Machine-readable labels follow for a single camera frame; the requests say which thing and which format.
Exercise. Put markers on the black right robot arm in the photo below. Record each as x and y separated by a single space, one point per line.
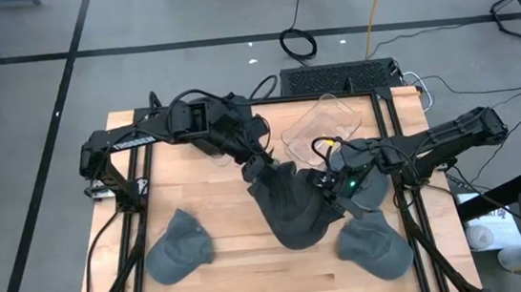
456 134

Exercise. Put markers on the white paper roll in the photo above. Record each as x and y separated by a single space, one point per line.
480 237

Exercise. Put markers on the black aluminium table frame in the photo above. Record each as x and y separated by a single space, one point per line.
294 98

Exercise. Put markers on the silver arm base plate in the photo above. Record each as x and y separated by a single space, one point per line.
97 193

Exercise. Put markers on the black perforated computer case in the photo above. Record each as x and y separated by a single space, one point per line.
330 78

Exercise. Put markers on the grey baseball cap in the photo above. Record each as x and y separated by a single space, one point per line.
376 250
375 192
179 249

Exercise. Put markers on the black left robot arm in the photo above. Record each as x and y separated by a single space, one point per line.
130 138

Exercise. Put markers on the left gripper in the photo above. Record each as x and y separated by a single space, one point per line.
250 142

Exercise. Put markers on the black baseball cap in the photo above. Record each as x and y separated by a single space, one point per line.
295 210

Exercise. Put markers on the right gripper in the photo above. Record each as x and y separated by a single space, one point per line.
362 160

